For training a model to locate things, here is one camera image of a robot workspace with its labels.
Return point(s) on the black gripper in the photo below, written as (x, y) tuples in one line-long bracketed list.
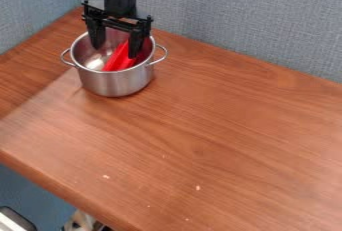
[(135, 21)]

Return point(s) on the red star-shaped block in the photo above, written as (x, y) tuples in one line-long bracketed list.
[(119, 61)]

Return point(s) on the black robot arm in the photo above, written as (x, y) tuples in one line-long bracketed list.
[(118, 7)]

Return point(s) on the white black object under table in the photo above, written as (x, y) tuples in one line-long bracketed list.
[(83, 222)]

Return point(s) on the grey object at floor corner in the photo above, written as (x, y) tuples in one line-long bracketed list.
[(14, 222)]

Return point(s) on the metal pot with handles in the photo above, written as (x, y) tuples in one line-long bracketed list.
[(112, 83)]

